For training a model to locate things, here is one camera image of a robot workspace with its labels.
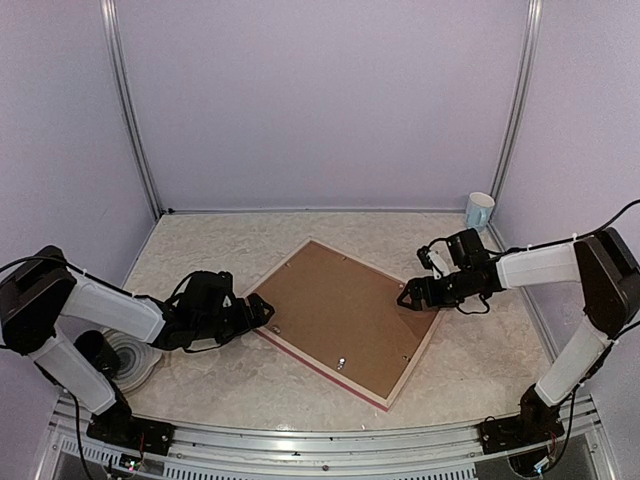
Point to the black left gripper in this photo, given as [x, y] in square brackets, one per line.
[258, 319]

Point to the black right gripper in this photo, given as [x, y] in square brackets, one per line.
[415, 286]

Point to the pink wooden picture frame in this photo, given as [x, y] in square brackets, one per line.
[320, 370]

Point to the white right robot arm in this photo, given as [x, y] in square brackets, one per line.
[593, 280]

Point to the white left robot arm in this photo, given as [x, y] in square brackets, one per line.
[45, 298]

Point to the light blue mug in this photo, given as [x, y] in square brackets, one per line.
[479, 209]

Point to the black cup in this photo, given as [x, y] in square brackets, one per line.
[94, 347]

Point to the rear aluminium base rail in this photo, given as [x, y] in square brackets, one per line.
[308, 209]

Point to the front aluminium rail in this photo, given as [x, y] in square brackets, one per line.
[452, 451]

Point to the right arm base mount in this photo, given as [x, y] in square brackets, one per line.
[536, 422]

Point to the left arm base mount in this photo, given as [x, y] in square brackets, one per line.
[118, 426]

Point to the right aluminium corner post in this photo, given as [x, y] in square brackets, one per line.
[518, 103]

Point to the aluminium corner post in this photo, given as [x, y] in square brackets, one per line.
[518, 103]
[109, 14]

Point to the left aluminium corner post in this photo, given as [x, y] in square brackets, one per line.
[109, 14]

